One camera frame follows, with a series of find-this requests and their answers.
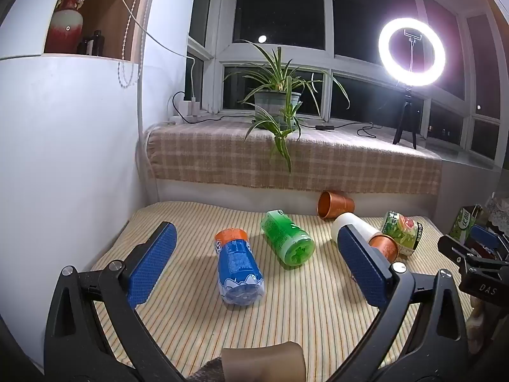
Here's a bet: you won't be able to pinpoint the green printed paper cup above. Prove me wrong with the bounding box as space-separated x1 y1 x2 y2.
380 211 425 256

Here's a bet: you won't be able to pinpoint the red and white vase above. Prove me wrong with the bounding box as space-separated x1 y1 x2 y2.
45 0 95 54

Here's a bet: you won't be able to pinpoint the ring light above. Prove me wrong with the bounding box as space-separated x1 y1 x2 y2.
378 18 447 87

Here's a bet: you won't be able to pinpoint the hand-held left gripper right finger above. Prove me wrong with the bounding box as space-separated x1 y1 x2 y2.
318 225 478 382

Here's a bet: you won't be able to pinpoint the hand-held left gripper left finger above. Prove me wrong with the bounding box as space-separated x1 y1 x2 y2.
44 221 188 382

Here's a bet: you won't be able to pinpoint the white power strip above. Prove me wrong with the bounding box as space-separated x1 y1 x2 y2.
171 96 202 123

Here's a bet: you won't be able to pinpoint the small copper cup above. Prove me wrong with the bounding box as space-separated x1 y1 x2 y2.
368 234 399 264

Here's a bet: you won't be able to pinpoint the white window frame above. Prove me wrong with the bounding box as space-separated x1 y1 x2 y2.
185 0 509 168

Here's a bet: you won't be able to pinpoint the blue bottle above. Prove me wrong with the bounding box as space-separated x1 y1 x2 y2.
215 228 265 309

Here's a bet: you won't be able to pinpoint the striped mat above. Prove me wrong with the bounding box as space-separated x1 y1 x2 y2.
89 201 474 382

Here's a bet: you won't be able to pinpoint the potted spider plant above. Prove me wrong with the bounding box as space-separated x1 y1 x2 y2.
223 40 351 173

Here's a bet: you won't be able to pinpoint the white bead chain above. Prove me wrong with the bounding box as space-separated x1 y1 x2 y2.
118 0 149 88

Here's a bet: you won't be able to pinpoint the checked cloth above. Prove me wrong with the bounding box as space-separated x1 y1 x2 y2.
144 119 444 195

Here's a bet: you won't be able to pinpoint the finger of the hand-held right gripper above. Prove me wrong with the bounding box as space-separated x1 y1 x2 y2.
437 234 509 277
470 225 509 249

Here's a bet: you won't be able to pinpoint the person's right hand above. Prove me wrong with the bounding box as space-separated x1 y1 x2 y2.
466 298 496 355

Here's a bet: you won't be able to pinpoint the large copper cup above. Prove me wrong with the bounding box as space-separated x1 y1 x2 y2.
317 190 355 220

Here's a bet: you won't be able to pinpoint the lace cloth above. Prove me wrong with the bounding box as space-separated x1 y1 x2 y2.
485 193 509 231

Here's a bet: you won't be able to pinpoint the green carton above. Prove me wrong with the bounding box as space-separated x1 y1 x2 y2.
449 205 484 243

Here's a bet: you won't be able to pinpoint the white cup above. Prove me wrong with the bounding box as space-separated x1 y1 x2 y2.
331 212 380 247

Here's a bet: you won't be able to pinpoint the white cable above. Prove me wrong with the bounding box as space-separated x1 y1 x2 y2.
108 0 196 102

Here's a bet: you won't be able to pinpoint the grey fuzzy cloth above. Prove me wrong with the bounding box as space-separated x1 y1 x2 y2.
187 357 225 382

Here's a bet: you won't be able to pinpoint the green plastic bottle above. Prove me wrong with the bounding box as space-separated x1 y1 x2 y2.
260 209 316 266

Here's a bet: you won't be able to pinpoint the black tripod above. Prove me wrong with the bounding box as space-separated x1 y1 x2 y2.
392 85 417 150

